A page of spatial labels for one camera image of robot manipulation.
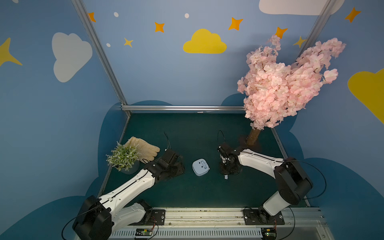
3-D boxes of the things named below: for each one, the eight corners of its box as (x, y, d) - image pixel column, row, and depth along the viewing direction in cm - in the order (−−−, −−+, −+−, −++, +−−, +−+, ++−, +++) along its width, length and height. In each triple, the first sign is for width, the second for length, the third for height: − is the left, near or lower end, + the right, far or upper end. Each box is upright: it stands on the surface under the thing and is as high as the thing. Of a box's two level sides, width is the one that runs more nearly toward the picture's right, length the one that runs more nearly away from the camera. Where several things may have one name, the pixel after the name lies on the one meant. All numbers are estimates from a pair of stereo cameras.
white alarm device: (196, 177, 89) (196, 176, 87) (190, 163, 94) (190, 161, 92) (211, 171, 91) (211, 170, 89) (204, 158, 97) (204, 156, 95)
